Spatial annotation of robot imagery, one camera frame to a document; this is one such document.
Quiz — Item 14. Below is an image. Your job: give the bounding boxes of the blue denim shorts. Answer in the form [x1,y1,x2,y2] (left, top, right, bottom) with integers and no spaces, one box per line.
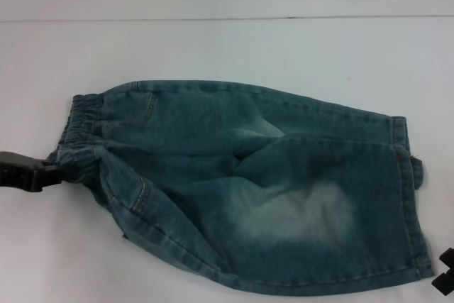
[45,79,436,303]

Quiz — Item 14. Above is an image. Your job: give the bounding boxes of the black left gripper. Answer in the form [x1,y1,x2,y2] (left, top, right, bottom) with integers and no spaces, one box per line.
[0,151,67,191]

